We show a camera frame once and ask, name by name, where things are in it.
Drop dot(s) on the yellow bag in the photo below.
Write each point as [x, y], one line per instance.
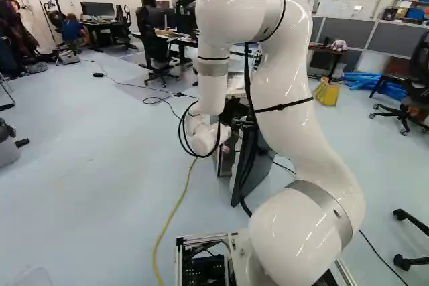
[327, 94]

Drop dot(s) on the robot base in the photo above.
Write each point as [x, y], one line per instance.
[201, 266]

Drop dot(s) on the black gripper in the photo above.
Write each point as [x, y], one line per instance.
[234, 112]

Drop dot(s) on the black chair with star base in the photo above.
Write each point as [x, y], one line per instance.
[419, 65]

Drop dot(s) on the person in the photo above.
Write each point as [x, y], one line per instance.
[72, 29]

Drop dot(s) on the black wheeled chair base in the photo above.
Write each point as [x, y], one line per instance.
[410, 217]

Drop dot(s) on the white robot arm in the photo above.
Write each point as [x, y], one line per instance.
[285, 98]

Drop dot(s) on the black office chair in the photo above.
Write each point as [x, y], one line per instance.
[149, 31]

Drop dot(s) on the blue foam tubes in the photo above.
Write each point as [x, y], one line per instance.
[360, 80]

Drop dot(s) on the dark grey fridge door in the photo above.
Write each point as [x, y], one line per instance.
[251, 165]

